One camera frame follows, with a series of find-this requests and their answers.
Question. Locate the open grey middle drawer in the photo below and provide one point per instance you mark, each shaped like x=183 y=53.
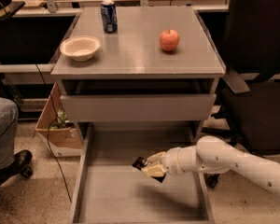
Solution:
x=109 y=190

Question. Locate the cardboard box on floor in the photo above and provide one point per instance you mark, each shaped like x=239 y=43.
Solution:
x=61 y=139

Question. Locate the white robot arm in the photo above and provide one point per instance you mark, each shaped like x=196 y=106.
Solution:
x=213 y=156

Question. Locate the person leg in jeans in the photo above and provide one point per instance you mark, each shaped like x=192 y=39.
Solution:
x=8 y=127

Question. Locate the black office chair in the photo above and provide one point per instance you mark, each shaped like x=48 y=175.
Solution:
x=247 y=37

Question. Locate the black shoe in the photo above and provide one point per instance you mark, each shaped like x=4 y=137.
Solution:
x=20 y=166

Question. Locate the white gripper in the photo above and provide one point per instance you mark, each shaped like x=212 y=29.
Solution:
x=170 y=160

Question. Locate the grey drawer cabinet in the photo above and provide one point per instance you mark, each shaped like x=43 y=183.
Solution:
x=131 y=62

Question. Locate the closed grey top drawer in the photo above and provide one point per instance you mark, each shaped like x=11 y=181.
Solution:
x=130 y=108

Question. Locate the red apple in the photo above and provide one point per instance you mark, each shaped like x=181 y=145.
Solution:
x=169 y=40

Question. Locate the blue soda can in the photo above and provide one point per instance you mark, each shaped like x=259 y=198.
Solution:
x=109 y=16

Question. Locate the white paper bowl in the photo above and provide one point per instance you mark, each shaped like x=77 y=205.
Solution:
x=80 y=48

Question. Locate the black rxbar chocolate bar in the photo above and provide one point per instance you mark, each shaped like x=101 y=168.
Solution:
x=140 y=163

